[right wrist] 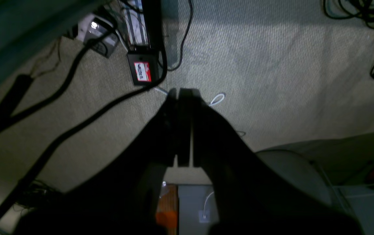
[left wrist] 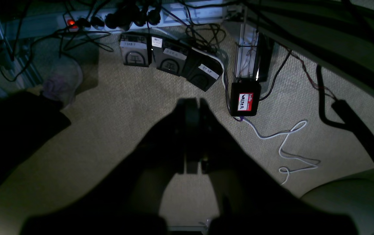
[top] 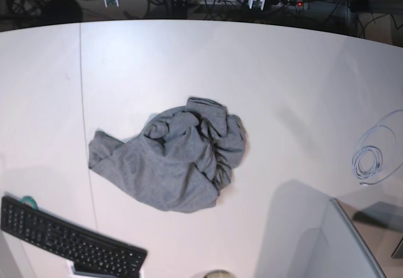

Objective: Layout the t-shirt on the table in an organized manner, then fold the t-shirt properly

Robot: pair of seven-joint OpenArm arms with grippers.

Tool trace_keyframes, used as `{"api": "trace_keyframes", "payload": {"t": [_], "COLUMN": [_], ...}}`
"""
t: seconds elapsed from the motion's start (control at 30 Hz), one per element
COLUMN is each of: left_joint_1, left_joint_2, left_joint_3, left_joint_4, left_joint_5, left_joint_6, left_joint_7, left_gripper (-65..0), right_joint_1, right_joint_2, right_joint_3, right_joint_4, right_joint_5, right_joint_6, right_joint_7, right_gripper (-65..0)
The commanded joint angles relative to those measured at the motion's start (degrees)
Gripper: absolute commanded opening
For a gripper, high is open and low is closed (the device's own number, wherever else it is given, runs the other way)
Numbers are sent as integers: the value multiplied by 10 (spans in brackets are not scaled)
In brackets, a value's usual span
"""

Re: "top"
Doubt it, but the coiled white cable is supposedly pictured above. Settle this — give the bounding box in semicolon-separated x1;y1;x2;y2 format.
351;109;403;186

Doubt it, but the grey t-shirt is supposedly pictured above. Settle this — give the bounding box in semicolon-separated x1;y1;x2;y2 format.
88;97;247;213

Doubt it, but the white power strip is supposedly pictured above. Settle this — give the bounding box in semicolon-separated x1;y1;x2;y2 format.
190;0;310;11

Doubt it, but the green tape roll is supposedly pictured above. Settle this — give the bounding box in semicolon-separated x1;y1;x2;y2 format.
20;195;38;210

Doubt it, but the round tan object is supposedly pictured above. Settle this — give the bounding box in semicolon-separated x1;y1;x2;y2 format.
203;269;235;278

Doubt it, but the black computer keyboard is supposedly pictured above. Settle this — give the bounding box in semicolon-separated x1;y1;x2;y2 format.
1;196;147;277

